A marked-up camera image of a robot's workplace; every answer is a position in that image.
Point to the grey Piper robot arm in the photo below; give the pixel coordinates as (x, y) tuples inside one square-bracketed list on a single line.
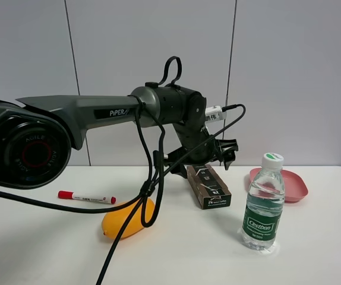
[(38, 134)]

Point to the clear water bottle green label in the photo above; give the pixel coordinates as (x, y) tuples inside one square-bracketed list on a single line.
[(264, 205)]

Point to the brown coffee capsule box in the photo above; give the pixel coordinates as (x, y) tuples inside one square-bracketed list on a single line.
[(208, 187)]

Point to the red and white marker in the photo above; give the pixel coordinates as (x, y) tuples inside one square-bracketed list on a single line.
[(67, 195)]

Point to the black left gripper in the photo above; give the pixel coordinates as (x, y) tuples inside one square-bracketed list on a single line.
[(199, 147)]

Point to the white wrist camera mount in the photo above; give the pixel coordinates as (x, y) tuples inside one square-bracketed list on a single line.
[(214, 114)]

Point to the pink plastic plate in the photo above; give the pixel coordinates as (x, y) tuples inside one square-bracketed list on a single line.
[(292, 185)]

